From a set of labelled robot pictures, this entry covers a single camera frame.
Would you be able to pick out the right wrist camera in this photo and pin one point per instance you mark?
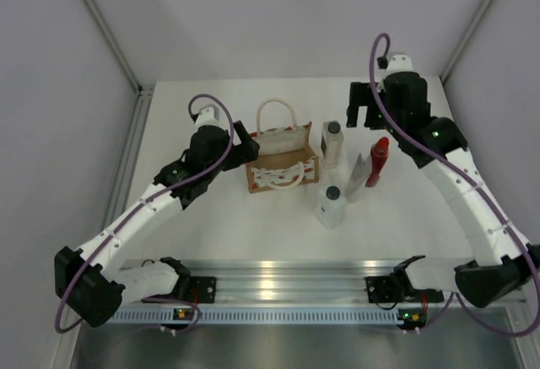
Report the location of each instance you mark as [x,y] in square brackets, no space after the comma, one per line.
[399,62]

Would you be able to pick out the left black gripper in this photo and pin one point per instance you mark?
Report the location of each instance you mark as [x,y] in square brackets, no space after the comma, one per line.
[250,149]

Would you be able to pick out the clear bottle grey cap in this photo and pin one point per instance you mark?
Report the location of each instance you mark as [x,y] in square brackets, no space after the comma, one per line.
[331,143]

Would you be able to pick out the clear plastic pouch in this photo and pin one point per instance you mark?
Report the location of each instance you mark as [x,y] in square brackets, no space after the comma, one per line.
[358,178]

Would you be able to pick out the aluminium mounting rail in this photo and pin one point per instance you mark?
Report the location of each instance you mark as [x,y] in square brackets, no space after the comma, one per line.
[291,282]

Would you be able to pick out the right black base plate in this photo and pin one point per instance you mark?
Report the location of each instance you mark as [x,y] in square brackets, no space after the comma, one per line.
[389,289]

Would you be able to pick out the right aluminium frame post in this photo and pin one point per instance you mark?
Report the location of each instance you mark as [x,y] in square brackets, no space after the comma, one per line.
[480,11]

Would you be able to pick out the perforated cable duct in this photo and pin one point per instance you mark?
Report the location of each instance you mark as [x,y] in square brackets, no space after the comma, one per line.
[265,315]

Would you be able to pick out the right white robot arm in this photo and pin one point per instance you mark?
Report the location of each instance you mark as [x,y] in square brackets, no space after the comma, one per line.
[501,255]

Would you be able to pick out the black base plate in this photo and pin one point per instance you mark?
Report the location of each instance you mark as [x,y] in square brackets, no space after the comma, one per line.
[196,290]
[389,289]

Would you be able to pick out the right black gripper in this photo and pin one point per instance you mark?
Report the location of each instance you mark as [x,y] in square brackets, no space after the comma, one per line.
[361,94]

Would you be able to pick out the left aluminium frame post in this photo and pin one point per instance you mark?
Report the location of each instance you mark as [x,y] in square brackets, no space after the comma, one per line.
[142,96]

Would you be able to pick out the burlap watermelon print bag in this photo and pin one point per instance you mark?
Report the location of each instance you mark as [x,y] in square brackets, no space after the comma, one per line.
[286,159]

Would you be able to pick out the red bottle red cap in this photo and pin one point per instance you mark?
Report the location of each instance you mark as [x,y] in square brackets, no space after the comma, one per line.
[378,157]

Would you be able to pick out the aluminium frame post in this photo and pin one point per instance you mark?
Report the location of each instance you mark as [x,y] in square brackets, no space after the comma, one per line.
[480,11]
[142,96]

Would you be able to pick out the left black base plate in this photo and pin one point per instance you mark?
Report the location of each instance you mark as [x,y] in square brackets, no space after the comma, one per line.
[196,290]

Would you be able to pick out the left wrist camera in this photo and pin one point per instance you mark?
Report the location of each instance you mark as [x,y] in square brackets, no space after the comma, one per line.
[207,116]

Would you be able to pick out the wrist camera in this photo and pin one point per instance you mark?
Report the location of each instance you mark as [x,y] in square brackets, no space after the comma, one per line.
[207,116]
[399,62]

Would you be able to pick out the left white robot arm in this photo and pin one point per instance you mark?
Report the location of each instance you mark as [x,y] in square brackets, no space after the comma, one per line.
[92,279]

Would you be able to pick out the white bottle grey cap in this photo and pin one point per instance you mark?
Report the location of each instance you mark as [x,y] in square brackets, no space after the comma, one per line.
[330,206]

